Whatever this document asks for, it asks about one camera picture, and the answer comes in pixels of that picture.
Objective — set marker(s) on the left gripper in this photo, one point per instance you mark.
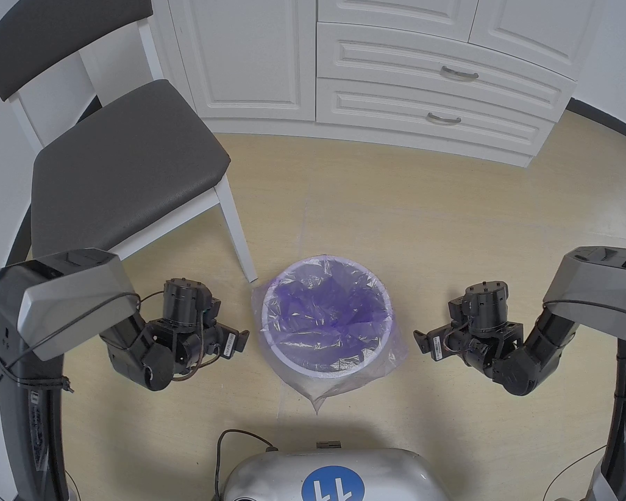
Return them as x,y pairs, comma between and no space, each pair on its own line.
203,350

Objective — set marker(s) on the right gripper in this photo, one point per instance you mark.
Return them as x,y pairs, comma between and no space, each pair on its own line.
459,347

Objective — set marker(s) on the purple plastic bag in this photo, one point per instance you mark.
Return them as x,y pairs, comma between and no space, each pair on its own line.
328,306

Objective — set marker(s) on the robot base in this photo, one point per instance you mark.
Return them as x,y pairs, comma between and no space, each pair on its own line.
334,475

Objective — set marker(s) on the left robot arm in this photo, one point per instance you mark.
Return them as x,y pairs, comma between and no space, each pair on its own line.
73,300

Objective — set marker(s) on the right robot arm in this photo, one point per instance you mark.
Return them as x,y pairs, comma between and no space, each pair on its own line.
589,290

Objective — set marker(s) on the white trash bin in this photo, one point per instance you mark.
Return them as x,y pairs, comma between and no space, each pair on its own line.
271,342

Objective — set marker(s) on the white chair with grey cushions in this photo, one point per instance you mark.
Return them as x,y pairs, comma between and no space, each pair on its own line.
125,175

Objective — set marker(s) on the white wardrobe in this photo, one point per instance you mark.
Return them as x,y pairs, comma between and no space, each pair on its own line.
396,45

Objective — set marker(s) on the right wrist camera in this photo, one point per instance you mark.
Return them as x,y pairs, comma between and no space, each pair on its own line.
458,308

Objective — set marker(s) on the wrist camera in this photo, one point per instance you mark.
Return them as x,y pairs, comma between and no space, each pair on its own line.
212,312
458,308

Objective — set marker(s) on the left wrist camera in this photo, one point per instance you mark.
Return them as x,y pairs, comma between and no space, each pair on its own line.
212,312

